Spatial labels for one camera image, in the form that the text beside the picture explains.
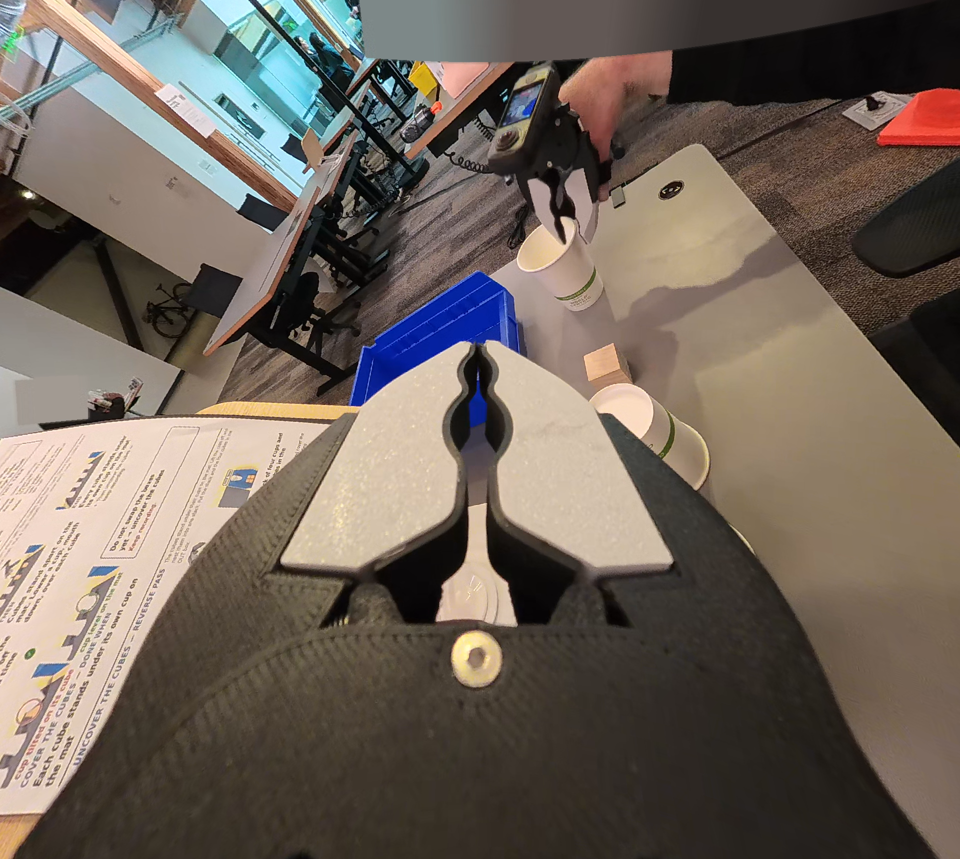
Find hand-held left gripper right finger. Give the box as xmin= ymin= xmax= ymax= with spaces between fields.
xmin=478 ymin=340 xmax=676 ymax=581

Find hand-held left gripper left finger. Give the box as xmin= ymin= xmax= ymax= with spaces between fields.
xmin=279 ymin=340 xmax=478 ymax=581

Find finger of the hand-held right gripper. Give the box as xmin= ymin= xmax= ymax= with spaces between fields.
xmin=527 ymin=175 xmax=565 ymax=235
xmin=562 ymin=170 xmax=601 ymax=247

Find wooden cube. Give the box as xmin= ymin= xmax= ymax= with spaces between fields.
xmin=583 ymin=343 xmax=633 ymax=388

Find person's right forearm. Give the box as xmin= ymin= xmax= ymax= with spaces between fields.
xmin=666 ymin=0 xmax=960 ymax=106

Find wooden-top standing desk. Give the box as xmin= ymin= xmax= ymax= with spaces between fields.
xmin=405 ymin=60 xmax=519 ymax=159
xmin=202 ymin=180 xmax=391 ymax=399

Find grey desk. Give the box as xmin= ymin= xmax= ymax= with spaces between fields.
xmin=487 ymin=142 xmax=960 ymax=859

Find person's right hand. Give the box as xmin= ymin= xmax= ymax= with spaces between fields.
xmin=558 ymin=51 xmax=674 ymax=155

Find pink box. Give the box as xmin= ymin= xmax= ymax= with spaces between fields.
xmin=438 ymin=62 xmax=492 ymax=99

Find bottle with orange cap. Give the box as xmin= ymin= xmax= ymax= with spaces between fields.
xmin=401 ymin=100 xmax=442 ymax=144

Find blue plastic bin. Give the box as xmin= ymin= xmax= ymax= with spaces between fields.
xmin=348 ymin=270 xmax=526 ymax=429

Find black folding chair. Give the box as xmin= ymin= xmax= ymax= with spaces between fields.
xmin=191 ymin=262 xmax=245 ymax=320
xmin=238 ymin=193 xmax=290 ymax=230

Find bicycle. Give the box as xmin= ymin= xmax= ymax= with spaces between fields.
xmin=144 ymin=281 xmax=198 ymax=341

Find printed instruction sheet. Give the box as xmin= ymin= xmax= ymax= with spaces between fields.
xmin=0 ymin=415 xmax=331 ymax=817

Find floor outlet plate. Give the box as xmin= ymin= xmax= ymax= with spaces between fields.
xmin=841 ymin=91 xmax=912 ymax=129

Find red cloth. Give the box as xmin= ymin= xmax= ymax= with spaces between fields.
xmin=876 ymin=88 xmax=960 ymax=148

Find white wall notice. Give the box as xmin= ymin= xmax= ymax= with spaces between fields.
xmin=155 ymin=82 xmax=215 ymax=136

